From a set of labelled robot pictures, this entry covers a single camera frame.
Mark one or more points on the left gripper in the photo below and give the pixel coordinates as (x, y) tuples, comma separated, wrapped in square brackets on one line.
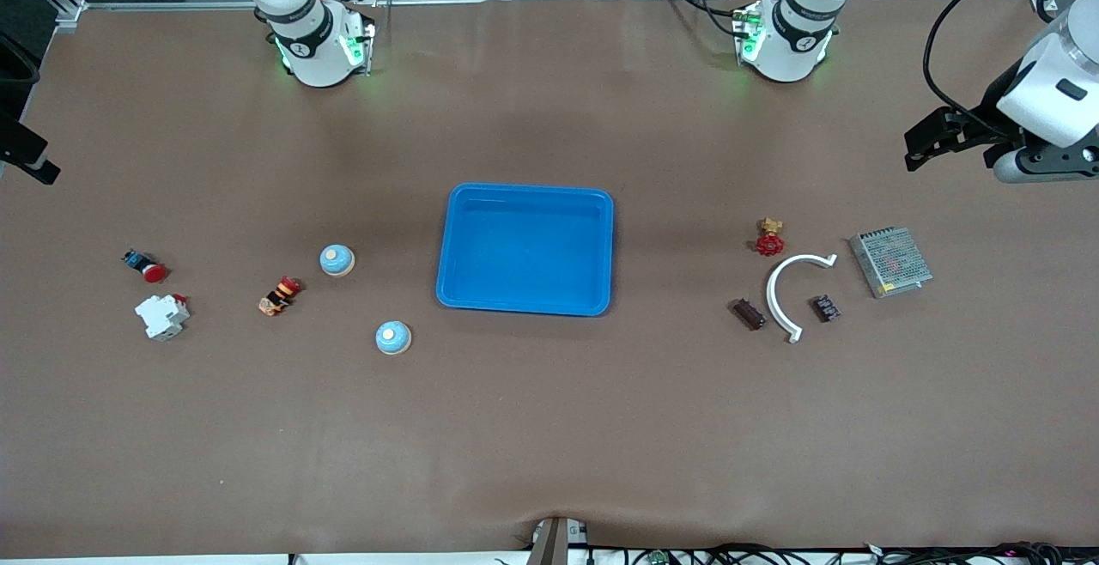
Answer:
[(994, 112)]

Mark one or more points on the small black chip module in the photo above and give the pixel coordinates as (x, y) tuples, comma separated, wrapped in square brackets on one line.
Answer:
[(826, 308)]

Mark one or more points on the dark brown rectangular component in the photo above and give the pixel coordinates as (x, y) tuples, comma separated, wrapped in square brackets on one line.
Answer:
[(749, 314)]

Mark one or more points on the light blue service bell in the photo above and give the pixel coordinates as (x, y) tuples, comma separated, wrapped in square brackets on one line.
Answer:
[(337, 260), (393, 337)]

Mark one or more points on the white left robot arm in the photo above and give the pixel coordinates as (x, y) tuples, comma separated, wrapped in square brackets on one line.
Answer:
[(794, 41)]

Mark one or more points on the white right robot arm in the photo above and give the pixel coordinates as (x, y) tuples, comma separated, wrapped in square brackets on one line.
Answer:
[(313, 50)]

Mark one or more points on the metal mesh power supply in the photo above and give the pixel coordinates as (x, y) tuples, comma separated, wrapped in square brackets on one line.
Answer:
[(890, 262)]

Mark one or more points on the red emergency stop button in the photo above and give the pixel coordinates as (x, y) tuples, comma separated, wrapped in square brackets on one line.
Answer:
[(148, 267)]

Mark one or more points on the white circuit breaker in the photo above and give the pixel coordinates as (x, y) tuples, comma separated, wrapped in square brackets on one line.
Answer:
[(161, 316)]

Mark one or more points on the brass valve red handwheel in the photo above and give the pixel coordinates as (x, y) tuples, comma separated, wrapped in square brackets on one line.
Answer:
[(770, 239)]

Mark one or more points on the orange black push button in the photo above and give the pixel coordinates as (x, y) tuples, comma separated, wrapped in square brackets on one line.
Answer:
[(281, 294)]

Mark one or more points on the blue plastic tray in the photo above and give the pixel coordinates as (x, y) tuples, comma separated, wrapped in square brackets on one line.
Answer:
[(524, 256)]

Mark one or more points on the white curved plastic bracket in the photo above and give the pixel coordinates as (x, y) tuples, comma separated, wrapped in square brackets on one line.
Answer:
[(769, 294)]

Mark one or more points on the aluminium table edge rail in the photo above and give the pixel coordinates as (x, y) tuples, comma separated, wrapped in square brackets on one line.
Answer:
[(515, 0)]

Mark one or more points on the brown camera stand bracket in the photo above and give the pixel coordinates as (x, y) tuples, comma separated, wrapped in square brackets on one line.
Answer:
[(549, 543)]

